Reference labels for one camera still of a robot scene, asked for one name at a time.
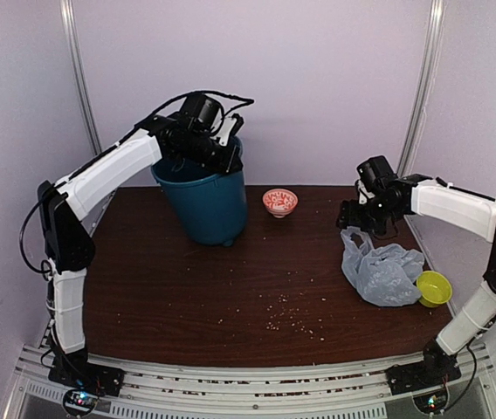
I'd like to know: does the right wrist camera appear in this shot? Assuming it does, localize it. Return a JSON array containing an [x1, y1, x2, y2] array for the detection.
[[355, 155, 397, 204]]

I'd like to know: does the teal plastic trash bin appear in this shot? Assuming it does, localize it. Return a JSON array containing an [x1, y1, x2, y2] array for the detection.
[[151, 159, 248, 247]]

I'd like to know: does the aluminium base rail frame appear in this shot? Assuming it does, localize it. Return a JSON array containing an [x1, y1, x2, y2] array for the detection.
[[0, 344, 496, 418]]

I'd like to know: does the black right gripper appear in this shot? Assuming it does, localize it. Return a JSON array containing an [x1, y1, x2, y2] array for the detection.
[[336, 194, 399, 235]]

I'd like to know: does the orange patterned ceramic bowl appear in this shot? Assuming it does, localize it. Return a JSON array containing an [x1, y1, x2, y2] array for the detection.
[[262, 189, 299, 218]]

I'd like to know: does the yellow plastic bowl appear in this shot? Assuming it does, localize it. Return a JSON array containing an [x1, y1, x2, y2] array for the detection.
[[416, 271, 452, 308]]

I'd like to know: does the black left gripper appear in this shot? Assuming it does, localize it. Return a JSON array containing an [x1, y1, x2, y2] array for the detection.
[[177, 130, 245, 175]]

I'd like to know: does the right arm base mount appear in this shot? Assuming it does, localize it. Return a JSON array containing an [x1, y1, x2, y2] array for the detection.
[[385, 340, 479, 417]]

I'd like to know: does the left aluminium corner post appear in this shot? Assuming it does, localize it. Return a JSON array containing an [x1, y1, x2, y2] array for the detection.
[[59, 0, 102, 155]]

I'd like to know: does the translucent grey plastic bag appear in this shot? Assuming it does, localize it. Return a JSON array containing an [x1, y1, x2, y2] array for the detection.
[[341, 227, 425, 307]]

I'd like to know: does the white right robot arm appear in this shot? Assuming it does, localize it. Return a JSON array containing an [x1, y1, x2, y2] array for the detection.
[[336, 175, 496, 386]]

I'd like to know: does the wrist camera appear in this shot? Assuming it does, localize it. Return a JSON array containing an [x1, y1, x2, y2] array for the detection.
[[355, 155, 397, 204], [178, 93, 245, 147]]

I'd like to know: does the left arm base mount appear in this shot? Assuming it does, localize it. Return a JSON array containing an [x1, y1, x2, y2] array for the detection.
[[40, 340, 125, 418]]

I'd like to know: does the right aluminium corner post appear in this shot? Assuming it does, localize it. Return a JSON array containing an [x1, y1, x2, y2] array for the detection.
[[396, 0, 446, 175]]

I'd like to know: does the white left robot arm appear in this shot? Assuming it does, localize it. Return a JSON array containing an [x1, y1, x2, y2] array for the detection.
[[38, 113, 244, 388]]

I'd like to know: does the aluminium corner post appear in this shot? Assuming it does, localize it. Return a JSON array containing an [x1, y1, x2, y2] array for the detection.
[[59, 0, 102, 155], [396, 0, 446, 175]]

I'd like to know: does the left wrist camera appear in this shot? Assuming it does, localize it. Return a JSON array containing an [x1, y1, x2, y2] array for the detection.
[[178, 93, 245, 147]]

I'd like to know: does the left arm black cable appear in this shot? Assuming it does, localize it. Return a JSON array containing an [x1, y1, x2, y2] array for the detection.
[[18, 89, 256, 274]]

